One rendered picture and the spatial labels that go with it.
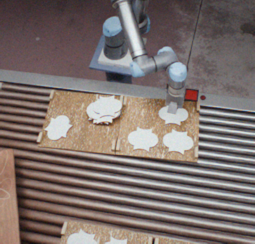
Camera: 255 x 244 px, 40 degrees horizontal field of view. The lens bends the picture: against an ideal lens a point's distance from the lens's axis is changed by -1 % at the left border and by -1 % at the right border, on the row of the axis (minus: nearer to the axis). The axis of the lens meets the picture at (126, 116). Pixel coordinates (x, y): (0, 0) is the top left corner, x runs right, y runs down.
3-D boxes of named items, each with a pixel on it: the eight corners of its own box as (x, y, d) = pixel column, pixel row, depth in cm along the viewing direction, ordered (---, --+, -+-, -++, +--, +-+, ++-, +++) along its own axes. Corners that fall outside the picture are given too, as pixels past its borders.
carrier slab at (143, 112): (124, 97, 198) (124, 96, 197) (199, 103, 194) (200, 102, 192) (115, 155, 181) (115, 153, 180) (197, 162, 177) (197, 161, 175)
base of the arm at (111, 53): (105, 41, 223) (103, 29, 215) (128, 42, 222) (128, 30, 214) (101, 59, 215) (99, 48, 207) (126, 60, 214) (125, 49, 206)
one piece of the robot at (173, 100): (162, 98, 163) (161, 115, 177) (181, 102, 161) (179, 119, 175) (168, 77, 169) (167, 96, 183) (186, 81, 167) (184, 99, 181)
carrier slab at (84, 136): (53, 91, 203) (53, 90, 202) (124, 98, 198) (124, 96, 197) (37, 147, 186) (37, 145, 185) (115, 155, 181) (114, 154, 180)
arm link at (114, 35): (101, 35, 213) (99, 18, 201) (123, 29, 214) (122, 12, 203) (107, 49, 206) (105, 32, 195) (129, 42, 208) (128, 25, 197)
